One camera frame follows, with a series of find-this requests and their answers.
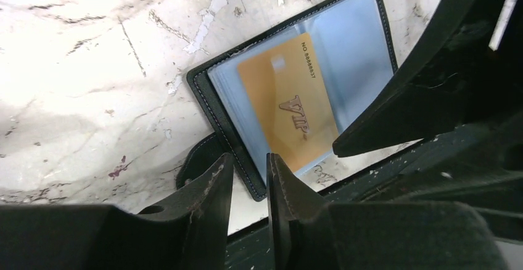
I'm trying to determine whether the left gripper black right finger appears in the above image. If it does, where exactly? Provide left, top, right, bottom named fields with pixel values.
left=266, top=153, right=509, bottom=269

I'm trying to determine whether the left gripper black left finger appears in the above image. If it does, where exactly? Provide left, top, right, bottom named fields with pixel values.
left=1, top=153, right=233, bottom=269

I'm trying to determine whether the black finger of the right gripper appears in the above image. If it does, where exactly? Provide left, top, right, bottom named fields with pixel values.
left=333, top=0, right=522, bottom=157

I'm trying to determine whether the black leather card holder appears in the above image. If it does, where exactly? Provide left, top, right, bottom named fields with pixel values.
left=175, top=0, right=399, bottom=203

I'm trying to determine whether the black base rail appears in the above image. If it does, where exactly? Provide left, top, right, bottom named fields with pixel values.
left=225, top=113, right=522, bottom=269

